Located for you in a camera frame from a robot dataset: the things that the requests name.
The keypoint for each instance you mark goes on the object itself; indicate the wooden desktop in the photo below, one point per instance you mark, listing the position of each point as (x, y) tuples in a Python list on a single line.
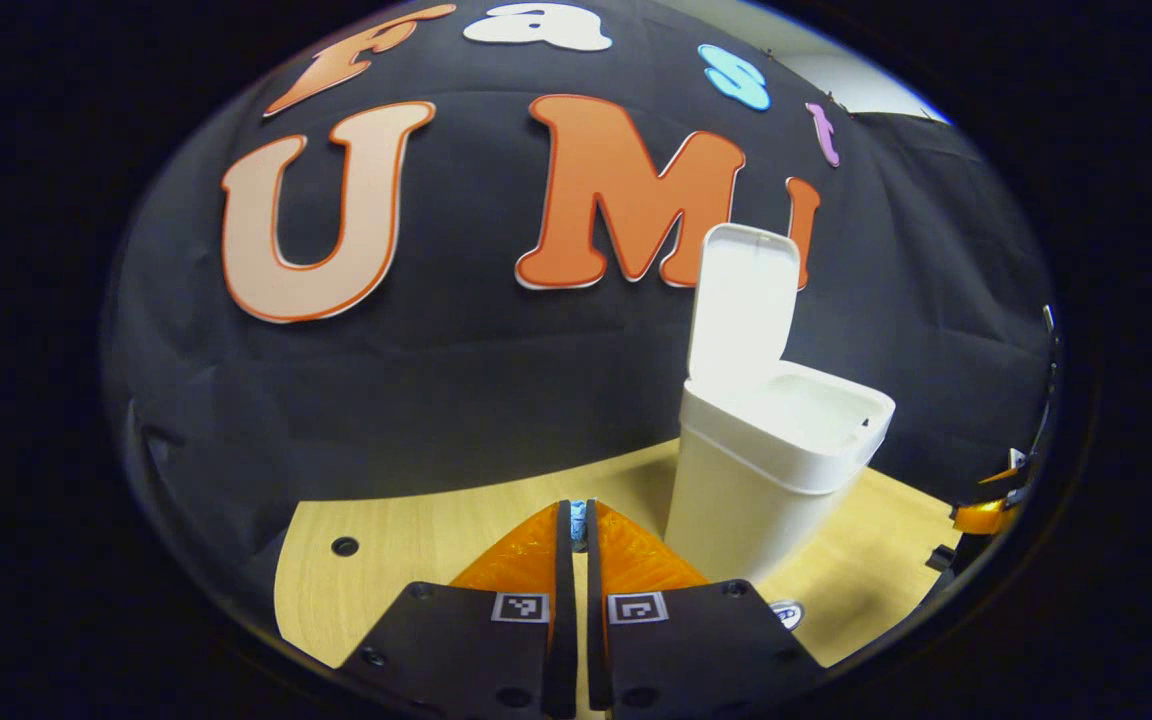
[(406, 540)]

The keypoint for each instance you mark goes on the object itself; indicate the black backdrop cloth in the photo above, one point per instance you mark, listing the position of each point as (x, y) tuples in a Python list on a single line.
[(486, 380)]

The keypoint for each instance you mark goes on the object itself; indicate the black round desk grommet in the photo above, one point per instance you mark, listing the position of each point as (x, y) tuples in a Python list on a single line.
[(344, 546)]

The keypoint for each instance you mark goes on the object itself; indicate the white desktop garbage bin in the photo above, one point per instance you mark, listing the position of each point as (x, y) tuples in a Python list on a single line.
[(756, 480)]

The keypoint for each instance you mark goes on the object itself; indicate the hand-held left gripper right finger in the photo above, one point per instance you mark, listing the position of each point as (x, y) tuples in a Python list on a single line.
[(696, 650)]

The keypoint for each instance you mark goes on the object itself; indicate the blue paper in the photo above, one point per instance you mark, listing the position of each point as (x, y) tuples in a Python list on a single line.
[(578, 520)]

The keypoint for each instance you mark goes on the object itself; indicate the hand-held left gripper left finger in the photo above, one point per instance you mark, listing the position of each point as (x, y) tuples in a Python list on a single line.
[(466, 650)]

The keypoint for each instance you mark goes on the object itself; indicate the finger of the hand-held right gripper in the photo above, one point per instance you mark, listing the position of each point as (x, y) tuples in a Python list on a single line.
[(981, 517)]

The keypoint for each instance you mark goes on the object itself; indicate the silver pop can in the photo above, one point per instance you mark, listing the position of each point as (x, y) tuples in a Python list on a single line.
[(787, 614)]

